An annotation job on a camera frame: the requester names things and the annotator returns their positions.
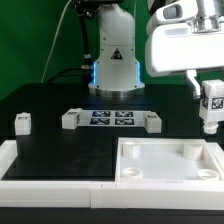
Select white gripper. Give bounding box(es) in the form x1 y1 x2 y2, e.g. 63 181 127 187
145 0 224 99

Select white square tabletop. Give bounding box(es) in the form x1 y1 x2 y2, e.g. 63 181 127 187
115 138 224 181

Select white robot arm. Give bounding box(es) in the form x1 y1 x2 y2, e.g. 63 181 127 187
72 0 224 98

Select white marker sheet with tags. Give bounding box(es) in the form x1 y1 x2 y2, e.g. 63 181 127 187
78 110 145 127

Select green backdrop curtain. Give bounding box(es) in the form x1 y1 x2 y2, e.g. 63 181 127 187
0 0 224 101

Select white U-shaped obstacle fence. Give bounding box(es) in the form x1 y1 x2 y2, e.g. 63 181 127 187
0 140 224 210

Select black cable bundle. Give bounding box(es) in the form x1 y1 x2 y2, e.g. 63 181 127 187
46 0 101 84

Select white cable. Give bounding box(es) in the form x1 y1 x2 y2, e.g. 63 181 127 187
40 0 73 84

